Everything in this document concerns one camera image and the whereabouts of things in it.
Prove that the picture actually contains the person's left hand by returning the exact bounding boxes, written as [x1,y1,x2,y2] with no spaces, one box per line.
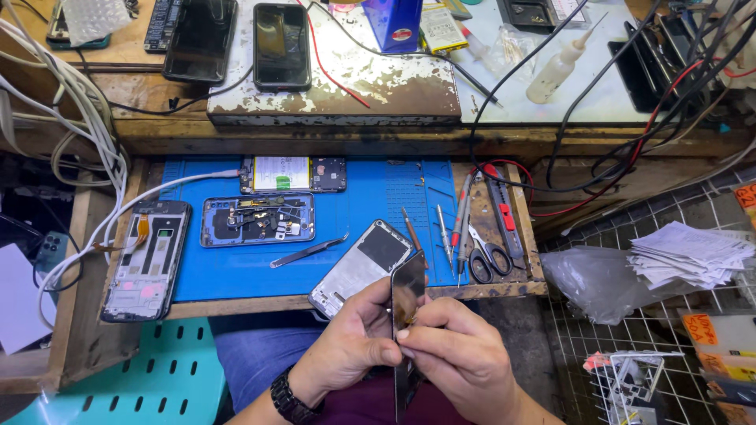
[294,276,410,408]

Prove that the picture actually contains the person's right hand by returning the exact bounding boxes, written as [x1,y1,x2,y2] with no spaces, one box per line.
[396,296,528,425]

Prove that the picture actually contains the black phone display panel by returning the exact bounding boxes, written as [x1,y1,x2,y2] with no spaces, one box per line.
[390,250,428,423]

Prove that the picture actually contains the person's maroon shirt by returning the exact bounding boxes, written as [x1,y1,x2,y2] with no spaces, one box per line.
[307,369,476,425]

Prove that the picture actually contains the black metal wristwatch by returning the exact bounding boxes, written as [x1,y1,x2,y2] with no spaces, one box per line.
[270,365,325,425]

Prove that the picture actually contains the person's blue jeans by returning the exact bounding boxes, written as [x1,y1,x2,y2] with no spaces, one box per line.
[208,300,480,417]

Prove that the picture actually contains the steel tweezers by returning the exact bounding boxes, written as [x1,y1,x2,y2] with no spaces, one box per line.
[269,233,351,270]

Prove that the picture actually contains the silver precision screwdriver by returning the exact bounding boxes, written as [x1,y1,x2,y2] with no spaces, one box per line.
[435,203,456,277]

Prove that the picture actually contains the clear plastic bag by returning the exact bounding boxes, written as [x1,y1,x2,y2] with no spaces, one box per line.
[540,244,700,327]

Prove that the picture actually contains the blue silicone repair mat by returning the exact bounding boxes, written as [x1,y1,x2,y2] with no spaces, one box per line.
[159,156,471,303]

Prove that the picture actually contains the red multimeter probe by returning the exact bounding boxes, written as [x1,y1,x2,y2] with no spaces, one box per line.
[450,173,474,249]

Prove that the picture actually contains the blue phone back housing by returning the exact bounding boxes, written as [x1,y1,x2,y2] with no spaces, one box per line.
[200,192,316,249]

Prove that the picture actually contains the grey red utility knife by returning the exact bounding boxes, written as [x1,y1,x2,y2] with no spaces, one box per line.
[483,163,526,261]

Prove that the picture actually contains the open phone with white battery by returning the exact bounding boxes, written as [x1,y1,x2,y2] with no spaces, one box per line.
[239,155,348,195]

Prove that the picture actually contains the teal plastic stool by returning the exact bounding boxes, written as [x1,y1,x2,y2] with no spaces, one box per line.
[0,318,229,425]

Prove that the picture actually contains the orange handwritten label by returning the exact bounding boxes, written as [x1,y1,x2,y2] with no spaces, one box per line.
[734,182,756,230]
[681,312,720,347]

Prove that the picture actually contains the stack of paper slips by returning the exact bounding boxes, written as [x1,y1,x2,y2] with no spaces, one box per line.
[626,221,756,292]

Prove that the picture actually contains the worn white metal plate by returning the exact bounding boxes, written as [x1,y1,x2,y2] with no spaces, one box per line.
[206,0,463,126]

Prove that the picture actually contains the black pen probe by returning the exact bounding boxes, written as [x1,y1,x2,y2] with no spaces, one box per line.
[450,58,504,109]

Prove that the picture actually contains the translucent squeeze bottle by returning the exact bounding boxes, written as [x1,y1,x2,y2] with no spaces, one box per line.
[525,12,609,106]

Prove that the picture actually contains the green phone with cameras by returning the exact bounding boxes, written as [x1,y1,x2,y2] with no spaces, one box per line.
[34,230,70,273]

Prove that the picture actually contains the black smartphone with red case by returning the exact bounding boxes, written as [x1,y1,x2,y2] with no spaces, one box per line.
[252,2,313,93]

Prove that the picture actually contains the clear bag of cotton swabs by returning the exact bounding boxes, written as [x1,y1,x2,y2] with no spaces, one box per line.
[483,24,539,85]

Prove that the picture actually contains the white paper sheet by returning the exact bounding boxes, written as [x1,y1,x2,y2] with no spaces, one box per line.
[0,242,58,356]

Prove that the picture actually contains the blue box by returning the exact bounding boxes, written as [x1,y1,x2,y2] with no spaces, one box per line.
[361,0,424,54]

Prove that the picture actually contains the yellow white phone battery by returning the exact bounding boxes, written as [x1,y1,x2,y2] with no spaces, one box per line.
[419,3,470,55]

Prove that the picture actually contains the large black smartphone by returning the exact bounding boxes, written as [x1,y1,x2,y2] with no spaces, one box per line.
[162,0,239,85]

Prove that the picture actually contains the black rack of phones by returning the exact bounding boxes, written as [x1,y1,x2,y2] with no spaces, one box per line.
[607,13,730,114]

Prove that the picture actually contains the black plastic tray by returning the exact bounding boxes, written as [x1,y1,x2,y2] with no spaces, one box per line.
[497,0,559,34]

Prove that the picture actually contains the black test board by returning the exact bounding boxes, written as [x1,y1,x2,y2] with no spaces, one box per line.
[143,0,182,54]

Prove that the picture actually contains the bubble wrap sheet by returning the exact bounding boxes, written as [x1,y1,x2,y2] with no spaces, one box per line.
[61,0,132,47]

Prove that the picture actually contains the teal cased phone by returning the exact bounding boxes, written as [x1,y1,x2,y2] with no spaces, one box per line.
[45,0,112,51]

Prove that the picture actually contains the silver phone middle frame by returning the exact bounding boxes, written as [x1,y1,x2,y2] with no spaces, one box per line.
[308,219,415,321]

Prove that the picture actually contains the black handled scissors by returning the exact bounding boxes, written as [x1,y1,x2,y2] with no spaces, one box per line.
[466,223,514,285]

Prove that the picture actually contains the brown handled brush tool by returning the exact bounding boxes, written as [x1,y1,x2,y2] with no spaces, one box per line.
[400,206,431,270]

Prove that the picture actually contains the white wire mesh grid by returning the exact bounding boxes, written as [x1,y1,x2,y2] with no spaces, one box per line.
[539,168,756,425]

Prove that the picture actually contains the white wire basket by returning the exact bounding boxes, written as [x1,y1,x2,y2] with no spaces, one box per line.
[584,351,687,425]

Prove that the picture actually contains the phone frame with orange flex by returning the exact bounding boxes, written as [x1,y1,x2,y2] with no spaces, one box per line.
[100,200,193,324]

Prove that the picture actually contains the white charging cable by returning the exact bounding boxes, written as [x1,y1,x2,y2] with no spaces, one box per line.
[35,169,243,331]

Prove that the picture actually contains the thin red wire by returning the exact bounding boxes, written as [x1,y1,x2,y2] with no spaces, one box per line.
[294,0,372,110]

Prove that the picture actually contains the bundle of black cables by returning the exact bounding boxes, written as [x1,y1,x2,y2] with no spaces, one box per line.
[469,0,756,196]

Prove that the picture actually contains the bundle of white cables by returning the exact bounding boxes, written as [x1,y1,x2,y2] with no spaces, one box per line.
[0,0,130,192]

